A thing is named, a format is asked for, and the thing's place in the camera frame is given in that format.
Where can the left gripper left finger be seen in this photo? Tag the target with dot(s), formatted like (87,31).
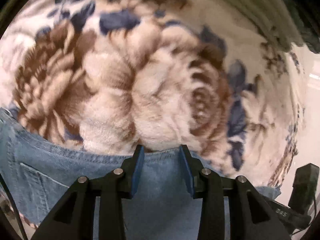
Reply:
(92,206)

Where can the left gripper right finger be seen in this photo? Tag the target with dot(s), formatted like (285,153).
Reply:
(231,208)

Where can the floral fleece bed blanket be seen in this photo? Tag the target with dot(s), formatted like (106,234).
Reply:
(220,76)

